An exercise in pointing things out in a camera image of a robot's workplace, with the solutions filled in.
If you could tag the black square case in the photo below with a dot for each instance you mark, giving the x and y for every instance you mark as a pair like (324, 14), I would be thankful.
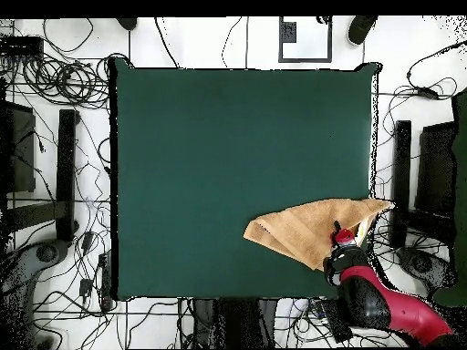
(22, 153)
(434, 171)

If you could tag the black power adapter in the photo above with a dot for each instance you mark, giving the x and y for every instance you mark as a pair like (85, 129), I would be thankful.
(87, 240)
(85, 287)
(427, 93)

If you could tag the black power strip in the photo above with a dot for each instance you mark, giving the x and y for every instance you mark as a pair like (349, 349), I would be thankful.
(105, 280)

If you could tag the black electronics box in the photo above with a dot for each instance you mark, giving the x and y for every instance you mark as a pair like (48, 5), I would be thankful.
(22, 46)

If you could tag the black T-shaped stand base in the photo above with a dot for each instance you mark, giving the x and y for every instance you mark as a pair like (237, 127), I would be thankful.
(401, 164)
(66, 164)

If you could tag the grey square floor frame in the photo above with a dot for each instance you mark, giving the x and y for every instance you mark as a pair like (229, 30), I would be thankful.
(288, 32)

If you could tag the grey caster base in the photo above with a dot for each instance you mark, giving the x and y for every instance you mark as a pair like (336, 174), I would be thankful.
(423, 264)
(22, 269)

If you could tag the tan terry towel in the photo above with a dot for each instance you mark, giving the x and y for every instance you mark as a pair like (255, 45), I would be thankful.
(299, 226)

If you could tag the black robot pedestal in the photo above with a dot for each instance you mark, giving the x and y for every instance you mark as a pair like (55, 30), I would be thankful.
(233, 321)

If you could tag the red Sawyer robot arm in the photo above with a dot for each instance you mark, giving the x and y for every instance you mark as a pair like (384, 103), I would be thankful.
(401, 310)

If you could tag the dark green table cloth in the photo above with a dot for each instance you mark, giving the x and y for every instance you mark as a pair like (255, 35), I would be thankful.
(219, 146)

